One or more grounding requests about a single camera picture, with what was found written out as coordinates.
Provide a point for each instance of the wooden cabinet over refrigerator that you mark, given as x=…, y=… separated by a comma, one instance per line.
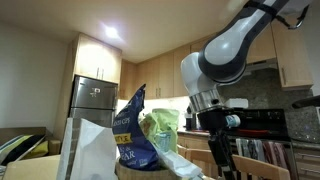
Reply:
x=95, y=58

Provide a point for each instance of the blue chip bag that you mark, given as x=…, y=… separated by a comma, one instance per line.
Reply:
x=133, y=146

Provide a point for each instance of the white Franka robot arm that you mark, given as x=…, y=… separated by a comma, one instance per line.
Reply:
x=226, y=53

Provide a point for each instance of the green chip bag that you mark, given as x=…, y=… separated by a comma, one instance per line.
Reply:
x=166, y=123

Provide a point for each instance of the ceiling light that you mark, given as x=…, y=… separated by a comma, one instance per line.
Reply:
x=111, y=32

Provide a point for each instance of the yellow cushion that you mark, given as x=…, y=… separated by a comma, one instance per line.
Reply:
x=38, y=150

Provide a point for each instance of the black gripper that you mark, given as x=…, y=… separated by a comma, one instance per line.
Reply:
x=215, y=121

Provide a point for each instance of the wooden chair back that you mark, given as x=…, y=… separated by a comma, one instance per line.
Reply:
x=260, y=166

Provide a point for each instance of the white bag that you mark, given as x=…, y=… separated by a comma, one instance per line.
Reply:
x=90, y=153

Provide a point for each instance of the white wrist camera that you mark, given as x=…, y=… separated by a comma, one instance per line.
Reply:
x=236, y=103

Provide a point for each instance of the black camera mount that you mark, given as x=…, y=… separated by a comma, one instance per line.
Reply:
x=306, y=101

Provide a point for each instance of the black coffee maker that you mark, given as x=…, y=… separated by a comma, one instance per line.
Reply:
x=188, y=122

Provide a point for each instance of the stainless steel refrigerator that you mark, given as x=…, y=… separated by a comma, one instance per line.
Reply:
x=93, y=96

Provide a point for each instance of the striped cushion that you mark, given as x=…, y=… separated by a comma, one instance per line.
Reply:
x=16, y=148

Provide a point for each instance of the wooden bowl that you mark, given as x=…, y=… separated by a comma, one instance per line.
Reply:
x=140, y=175

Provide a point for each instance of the black stove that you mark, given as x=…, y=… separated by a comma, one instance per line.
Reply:
x=263, y=120

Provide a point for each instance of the range hood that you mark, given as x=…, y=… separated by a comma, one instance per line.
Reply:
x=263, y=64

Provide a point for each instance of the wooden base cabinet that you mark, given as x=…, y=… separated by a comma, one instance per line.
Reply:
x=195, y=142

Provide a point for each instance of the red striped dish towel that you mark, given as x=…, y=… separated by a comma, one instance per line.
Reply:
x=276, y=153

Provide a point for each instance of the wooden wall cabinet row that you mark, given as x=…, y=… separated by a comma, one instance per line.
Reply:
x=160, y=76

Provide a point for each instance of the wooden drawer cabinet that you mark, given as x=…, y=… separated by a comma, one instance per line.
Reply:
x=308, y=163

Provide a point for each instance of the single-door wooden wall cabinet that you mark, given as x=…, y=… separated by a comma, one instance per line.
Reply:
x=293, y=56

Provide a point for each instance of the grey striped dish towel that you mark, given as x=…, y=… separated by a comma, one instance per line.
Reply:
x=250, y=150

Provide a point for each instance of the clear plastic bag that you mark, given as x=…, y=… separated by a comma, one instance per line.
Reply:
x=176, y=165

